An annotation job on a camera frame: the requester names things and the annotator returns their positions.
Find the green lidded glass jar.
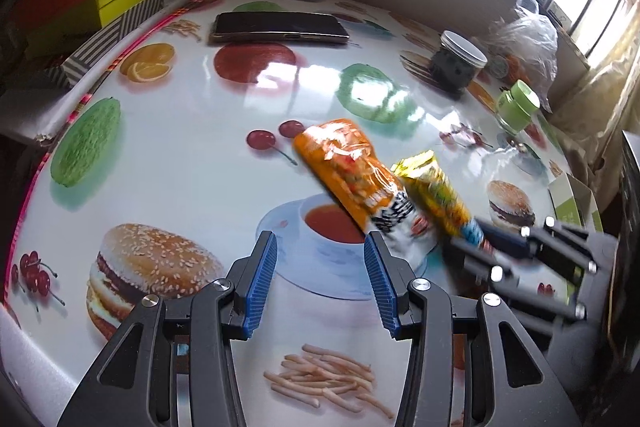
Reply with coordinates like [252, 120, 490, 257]
[496, 79, 540, 134]

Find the green Jia Faith box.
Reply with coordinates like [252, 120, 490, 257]
[548, 173, 603, 232]

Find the long gold snack bar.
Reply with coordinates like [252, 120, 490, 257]
[392, 150, 486, 247]

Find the dark jar white lid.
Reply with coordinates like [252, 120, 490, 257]
[430, 30, 488, 92]

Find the striped black white box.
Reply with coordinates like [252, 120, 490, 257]
[43, 0, 164, 90]

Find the beige patterned curtain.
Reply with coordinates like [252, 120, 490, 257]
[551, 4, 639, 210]

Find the clear plastic bag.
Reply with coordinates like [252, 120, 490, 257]
[475, 0, 558, 112]

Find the yellow green box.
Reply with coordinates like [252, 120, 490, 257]
[25, 0, 143, 60]

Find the black smartphone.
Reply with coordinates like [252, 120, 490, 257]
[208, 12, 350, 44]

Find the orange spicy snack pouch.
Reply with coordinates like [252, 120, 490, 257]
[293, 118, 438, 271]

